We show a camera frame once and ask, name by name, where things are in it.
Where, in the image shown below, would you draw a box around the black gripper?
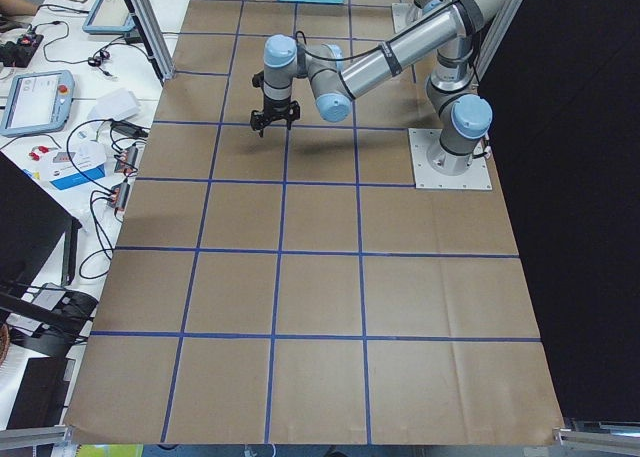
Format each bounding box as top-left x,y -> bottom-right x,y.
250,96 -> 301,138

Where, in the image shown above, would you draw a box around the person forearm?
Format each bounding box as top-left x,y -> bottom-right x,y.
0,0 -> 38,17

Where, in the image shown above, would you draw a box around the black power adapter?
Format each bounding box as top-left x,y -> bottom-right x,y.
110,121 -> 148,139

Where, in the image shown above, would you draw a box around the upper orange usb adapter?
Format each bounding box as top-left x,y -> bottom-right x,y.
114,145 -> 139,176

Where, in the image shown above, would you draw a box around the orange usb adapter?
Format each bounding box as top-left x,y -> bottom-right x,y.
107,181 -> 131,212
114,145 -> 139,176

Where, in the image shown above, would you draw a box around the white paper box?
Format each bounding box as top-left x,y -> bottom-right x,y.
87,88 -> 141,120

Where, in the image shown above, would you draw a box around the lower orange usb adapter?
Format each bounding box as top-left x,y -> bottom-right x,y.
107,181 -> 131,212

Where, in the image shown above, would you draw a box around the far blue teach pendant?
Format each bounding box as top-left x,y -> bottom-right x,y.
82,0 -> 135,35

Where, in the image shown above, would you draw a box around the blue teach pendant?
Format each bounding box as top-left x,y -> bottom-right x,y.
1,70 -> 75,137
82,0 -> 135,35

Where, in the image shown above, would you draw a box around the blue white cardboard box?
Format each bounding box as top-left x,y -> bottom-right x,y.
39,141 -> 107,190

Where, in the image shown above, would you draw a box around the red clips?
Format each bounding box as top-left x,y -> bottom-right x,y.
28,146 -> 51,161

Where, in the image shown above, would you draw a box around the near blue teach pendant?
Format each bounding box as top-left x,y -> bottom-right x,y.
1,70 -> 75,137

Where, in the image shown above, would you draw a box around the black monitor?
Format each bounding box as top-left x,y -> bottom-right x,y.
1,155 -> 81,295

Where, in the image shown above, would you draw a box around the grey usb hub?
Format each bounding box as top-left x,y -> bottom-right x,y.
31,288 -> 66,310

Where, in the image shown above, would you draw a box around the bottom left aluminium profile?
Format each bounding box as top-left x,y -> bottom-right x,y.
0,425 -> 73,450

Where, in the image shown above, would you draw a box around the aluminium profile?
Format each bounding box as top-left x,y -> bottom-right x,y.
553,418 -> 639,455
0,425 -> 73,450

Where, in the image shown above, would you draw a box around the bottom right aluminium profile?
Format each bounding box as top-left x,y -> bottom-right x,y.
553,418 -> 639,455

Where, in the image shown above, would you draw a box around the aluminium frame post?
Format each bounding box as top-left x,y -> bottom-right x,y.
124,0 -> 175,84

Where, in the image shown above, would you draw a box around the black looping cable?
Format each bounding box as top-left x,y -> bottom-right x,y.
78,189 -> 126,280

